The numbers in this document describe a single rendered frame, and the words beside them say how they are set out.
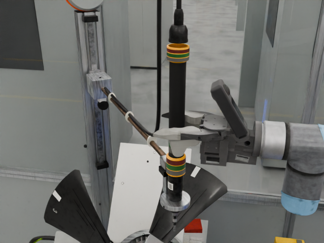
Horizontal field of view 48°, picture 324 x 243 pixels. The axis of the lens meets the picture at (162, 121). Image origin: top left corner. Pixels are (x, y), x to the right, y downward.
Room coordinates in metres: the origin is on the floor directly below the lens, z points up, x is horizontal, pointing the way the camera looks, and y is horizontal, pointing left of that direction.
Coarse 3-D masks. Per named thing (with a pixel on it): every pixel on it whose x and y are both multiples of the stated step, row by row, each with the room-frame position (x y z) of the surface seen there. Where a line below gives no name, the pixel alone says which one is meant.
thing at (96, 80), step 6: (90, 72) 1.28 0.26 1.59; (96, 72) 1.29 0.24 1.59; (102, 72) 1.29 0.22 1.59; (90, 78) 1.22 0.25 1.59; (96, 78) 1.22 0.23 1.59; (102, 78) 1.22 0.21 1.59; (108, 78) 1.22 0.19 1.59; (90, 84) 1.23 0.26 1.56; (96, 84) 1.20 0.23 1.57; (102, 84) 1.21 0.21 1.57; (108, 84) 1.22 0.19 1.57; (90, 90) 1.23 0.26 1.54; (96, 90) 1.20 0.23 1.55; (96, 96) 1.20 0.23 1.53; (102, 96) 1.21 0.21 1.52
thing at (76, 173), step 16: (80, 176) 0.85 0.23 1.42; (64, 192) 0.86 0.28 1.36; (80, 192) 0.83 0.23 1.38; (48, 208) 0.87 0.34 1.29; (64, 208) 0.84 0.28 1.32; (80, 208) 0.82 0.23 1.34; (64, 224) 0.84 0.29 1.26; (80, 224) 0.81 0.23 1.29; (96, 224) 0.78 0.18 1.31; (80, 240) 0.81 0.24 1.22; (96, 240) 0.77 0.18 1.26
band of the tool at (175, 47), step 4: (168, 44) 0.69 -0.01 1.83; (172, 44) 0.70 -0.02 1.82; (176, 44) 0.71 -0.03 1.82; (180, 44) 0.70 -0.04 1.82; (184, 44) 0.70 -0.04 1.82; (168, 48) 0.67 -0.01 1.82; (172, 48) 0.67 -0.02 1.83; (176, 48) 0.66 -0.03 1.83; (180, 48) 0.66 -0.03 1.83; (184, 48) 0.67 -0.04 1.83; (188, 48) 0.67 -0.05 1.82; (168, 52) 0.67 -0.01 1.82; (188, 52) 0.67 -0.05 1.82; (168, 56) 0.67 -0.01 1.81; (188, 56) 0.67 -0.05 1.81
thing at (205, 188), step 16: (192, 176) 0.87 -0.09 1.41; (208, 176) 0.84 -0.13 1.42; (192, 192) 0.82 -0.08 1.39; (208, 192) 0.80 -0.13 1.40; (224, 192) 0.79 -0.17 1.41; (160, 208) 0.85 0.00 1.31; (192, 208) 0.78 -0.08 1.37; (160, 224) 0.79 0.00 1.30; (176, 224) 0.76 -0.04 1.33; (160, 240) 0.75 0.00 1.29
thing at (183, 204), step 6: (162, 156) 0.73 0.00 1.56; (162, 162) 0.71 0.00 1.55; (162, 168) 0.71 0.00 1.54; (162, 174) 0.70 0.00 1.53; (186, 192) 0.70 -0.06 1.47; (162, 198) 0.68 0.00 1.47; (186, 198) 0.68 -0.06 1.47; (162, 204) 0.66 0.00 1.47; (168, 204) 0.66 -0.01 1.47; (174, 204) 0.66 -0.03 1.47; (180, 204) 0.66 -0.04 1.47; (186, 204) 0.66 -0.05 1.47; (174, 210) 0.65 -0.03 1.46; (180, 210) 0.65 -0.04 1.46
